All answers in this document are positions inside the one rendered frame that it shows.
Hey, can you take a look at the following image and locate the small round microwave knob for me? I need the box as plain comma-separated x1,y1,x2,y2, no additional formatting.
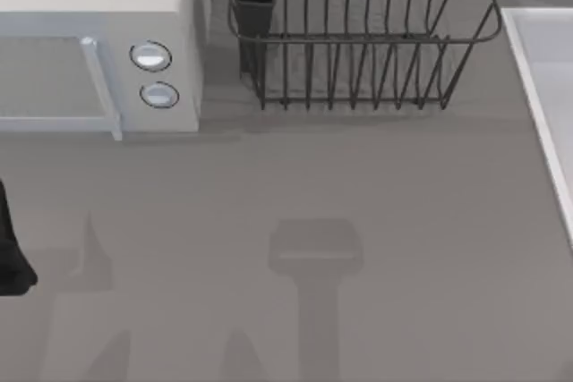
139,81,181,110

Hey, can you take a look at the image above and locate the large round microwave knob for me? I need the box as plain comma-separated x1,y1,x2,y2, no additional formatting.
128,39,173,73

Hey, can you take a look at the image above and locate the microwave oven door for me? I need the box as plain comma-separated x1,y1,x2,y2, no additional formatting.
0,35,124,141

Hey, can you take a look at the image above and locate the white sink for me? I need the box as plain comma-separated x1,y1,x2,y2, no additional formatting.
500,6,573,252

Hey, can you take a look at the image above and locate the dark wire dish rack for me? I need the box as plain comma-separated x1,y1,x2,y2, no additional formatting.
227,0,502,111

